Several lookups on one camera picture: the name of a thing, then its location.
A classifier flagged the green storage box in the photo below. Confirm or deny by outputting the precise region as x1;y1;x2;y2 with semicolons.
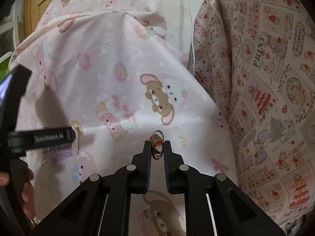
0;56;13;80

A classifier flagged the person's left hand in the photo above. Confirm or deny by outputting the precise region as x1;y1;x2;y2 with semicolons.
0;172;36;220

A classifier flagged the strawberry printed cloth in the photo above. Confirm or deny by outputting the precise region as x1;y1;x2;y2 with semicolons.
187;0;315;227

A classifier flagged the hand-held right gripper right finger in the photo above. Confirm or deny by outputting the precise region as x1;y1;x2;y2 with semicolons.
164;140;283;236

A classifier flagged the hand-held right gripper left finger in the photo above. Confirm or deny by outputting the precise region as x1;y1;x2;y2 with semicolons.
31;140;153;236

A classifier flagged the white shelf unit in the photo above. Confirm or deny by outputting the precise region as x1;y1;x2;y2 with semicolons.
0;15;25;54

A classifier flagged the pink bear printed sheet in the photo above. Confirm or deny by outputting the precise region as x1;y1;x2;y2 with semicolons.
8;0;239;236

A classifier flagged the pastel checkered printed box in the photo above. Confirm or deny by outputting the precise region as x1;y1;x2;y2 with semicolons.
42;140;80;163

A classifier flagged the thin white cable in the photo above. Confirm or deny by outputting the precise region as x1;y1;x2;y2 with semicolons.
188;0;196;64

